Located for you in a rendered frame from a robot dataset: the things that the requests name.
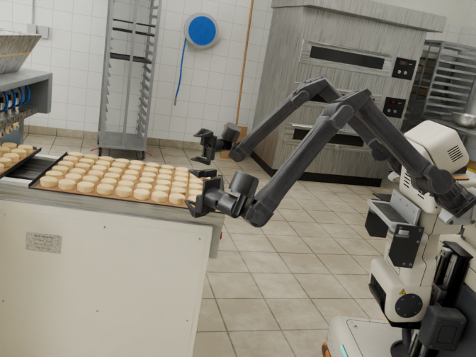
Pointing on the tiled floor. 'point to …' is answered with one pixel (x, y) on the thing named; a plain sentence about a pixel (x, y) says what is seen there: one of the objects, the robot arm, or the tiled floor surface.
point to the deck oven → (338, 78)
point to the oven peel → (241, 90)
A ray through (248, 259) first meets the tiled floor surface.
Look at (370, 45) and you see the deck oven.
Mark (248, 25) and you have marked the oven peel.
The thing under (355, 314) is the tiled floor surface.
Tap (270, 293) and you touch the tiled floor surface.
